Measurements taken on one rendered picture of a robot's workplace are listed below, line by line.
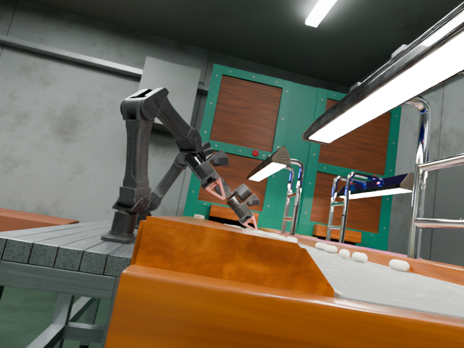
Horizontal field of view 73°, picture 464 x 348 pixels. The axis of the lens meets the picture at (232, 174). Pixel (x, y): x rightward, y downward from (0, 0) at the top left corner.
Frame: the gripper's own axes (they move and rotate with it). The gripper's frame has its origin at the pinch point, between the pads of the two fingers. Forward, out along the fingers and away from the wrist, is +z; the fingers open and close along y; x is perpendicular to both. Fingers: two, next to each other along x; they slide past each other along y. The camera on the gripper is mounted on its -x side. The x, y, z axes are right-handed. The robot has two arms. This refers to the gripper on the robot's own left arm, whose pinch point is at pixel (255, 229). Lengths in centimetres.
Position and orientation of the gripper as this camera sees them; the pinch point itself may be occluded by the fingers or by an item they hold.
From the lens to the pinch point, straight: 157.8
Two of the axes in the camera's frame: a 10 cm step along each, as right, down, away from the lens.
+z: 6.3, 7.7, -0.3
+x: -7.6, 6.2, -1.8
